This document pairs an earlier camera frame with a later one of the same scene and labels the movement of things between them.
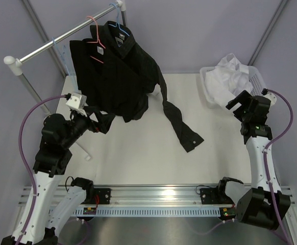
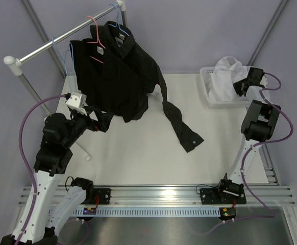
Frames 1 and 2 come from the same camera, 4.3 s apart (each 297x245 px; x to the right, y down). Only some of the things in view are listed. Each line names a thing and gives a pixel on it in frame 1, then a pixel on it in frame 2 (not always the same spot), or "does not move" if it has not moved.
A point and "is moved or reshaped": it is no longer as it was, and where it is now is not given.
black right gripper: (244, 98) -> (237, 86)
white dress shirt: (228, 78) is moved or reshaped
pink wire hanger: (97, 41) does not move
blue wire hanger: (117, 17) does not move
